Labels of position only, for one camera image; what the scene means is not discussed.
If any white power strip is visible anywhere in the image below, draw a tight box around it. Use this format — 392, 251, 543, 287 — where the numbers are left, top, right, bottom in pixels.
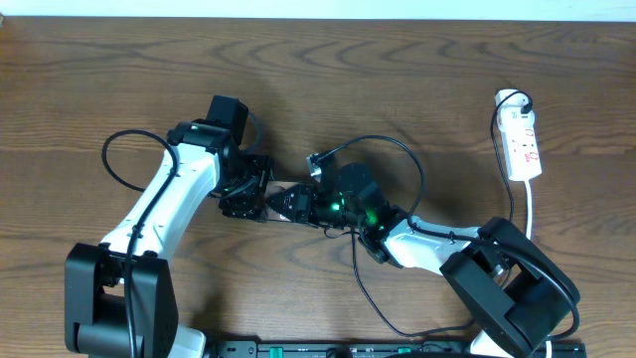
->
497, 107, 543, 182

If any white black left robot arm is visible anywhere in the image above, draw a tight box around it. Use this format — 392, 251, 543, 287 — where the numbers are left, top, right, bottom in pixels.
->
65, 119, 270, 358

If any white USB charger plug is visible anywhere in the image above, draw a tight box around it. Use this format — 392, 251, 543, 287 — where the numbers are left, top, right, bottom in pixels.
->
495, 89, 536, 130

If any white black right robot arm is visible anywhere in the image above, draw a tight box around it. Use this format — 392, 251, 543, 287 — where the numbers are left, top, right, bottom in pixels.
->
266, 163, 580, 357

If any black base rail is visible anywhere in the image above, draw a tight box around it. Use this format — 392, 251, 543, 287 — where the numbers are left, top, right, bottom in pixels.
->
213, 339, 587, 358

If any white power strip cord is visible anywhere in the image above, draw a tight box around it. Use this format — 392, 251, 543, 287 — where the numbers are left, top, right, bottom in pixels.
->
524, 179, 554, 358

